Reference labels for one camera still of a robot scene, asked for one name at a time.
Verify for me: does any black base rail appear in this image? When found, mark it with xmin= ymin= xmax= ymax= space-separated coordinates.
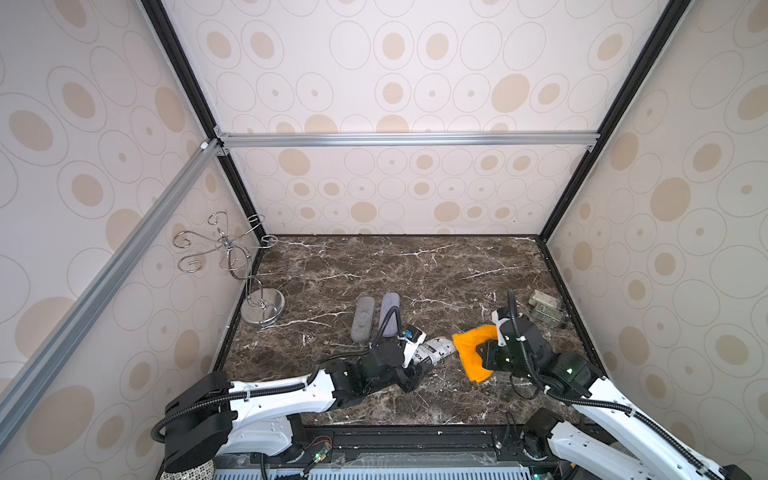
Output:
xmin=209 ymin=422 xmax=577 ymax=480

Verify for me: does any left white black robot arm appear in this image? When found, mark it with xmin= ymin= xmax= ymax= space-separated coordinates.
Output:
xmin=150 ymin=307 xmax=455 ymax=474

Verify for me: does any patterned round object left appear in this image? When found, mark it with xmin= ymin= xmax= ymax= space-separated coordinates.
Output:
xmin=160 ymin=460 xmax=215 ymax=480

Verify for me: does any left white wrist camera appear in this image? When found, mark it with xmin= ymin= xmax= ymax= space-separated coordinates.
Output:
xmin=398 ymin=325 xmax=426 ymax=368

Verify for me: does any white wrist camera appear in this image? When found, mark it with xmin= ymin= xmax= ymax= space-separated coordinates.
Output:
xmin=398 ymin=325 xmax=426 ymax=368
xmin=491 ymin=308 xmax=509 ymax=347

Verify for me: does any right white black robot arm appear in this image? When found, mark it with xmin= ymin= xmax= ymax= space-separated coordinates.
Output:
xmin=477 ymin=291 xmax=748 ymax=479

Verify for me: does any green clear box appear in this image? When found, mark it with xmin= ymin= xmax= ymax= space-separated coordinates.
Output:
xmin=528 ymin=290 xmax=568 ymax=328

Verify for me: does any orange cleaning cloth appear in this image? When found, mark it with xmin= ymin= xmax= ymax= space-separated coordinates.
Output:
xmin=452 ymin=325 xmax=498 ymax=383

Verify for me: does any chrome hook stand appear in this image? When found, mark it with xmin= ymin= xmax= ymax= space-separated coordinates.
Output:
xmin=173 ymin=210 xmax=286 ymax=329

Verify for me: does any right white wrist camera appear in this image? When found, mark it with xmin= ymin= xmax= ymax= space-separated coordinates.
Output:
xmin=491 ymin=308 xmax=509 ymax=347

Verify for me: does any diagonal aluminium frame bar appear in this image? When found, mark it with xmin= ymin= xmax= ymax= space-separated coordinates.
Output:
xmin=1 ymin=138 xmax=223 ymax=448

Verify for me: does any horizontal aluminium frame bar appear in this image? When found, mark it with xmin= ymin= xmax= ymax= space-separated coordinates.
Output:
xmin=202 ymin=130 xmax=600 ymax=151

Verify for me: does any lavender eyeglass case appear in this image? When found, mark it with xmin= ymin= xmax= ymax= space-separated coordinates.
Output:
xmin=379 ymin=292 xmax=401 ymax=338

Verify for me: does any grey eyeglass case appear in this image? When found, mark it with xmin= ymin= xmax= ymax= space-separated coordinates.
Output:
xmin=350 ymin=296 xmax=376 ymax=344

